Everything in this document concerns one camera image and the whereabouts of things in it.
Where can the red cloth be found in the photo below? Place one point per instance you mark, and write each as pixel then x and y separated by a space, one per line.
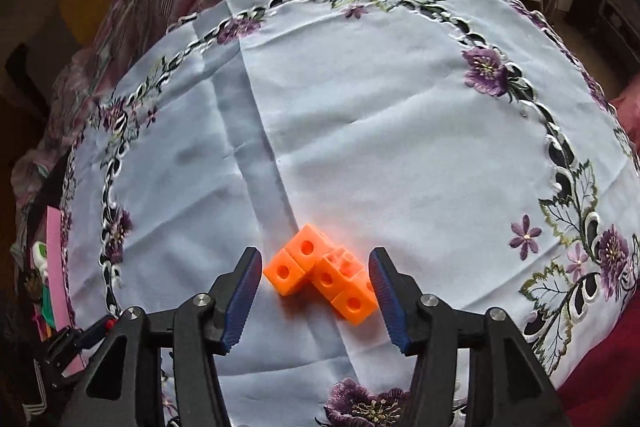
pixel 610 372

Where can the orange cube block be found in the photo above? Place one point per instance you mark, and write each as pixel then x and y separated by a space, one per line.
pixel 305 249

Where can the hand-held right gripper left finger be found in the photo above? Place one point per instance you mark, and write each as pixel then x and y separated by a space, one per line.
pixel 245 302

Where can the black white chevron cloth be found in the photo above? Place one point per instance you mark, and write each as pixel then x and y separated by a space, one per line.
pixel 36 412

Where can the green white square toy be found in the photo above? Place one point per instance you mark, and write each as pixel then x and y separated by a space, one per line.
pixel 40 257

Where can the white embroidered floral tablecloth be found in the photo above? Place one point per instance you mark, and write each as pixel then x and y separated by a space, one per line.
pixel 375 132

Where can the green spool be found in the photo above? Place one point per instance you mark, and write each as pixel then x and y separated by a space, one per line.
pixel 46 304

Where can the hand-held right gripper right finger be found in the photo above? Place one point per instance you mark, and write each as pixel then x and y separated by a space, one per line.
pixel 390 307

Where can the pink cardboard box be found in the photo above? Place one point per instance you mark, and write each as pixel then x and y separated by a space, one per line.
pixel 55 257

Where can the pink fleece blanket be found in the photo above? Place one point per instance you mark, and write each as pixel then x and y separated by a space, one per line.
pixel 631 117

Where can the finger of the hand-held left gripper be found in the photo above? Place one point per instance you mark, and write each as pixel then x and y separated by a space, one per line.
pixel 96 335

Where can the black rolled mat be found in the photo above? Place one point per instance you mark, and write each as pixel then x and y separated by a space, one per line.
pixel 25 72

